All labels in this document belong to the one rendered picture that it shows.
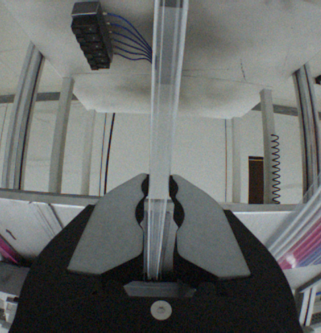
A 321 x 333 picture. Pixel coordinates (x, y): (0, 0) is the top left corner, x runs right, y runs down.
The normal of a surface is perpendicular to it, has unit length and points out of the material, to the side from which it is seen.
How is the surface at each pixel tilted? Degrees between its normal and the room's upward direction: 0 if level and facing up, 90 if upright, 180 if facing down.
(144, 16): 0
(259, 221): 43
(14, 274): 133
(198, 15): 0
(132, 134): 90
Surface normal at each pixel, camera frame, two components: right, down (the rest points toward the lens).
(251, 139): 0.04, -0.11
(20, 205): 0.00, 0.65
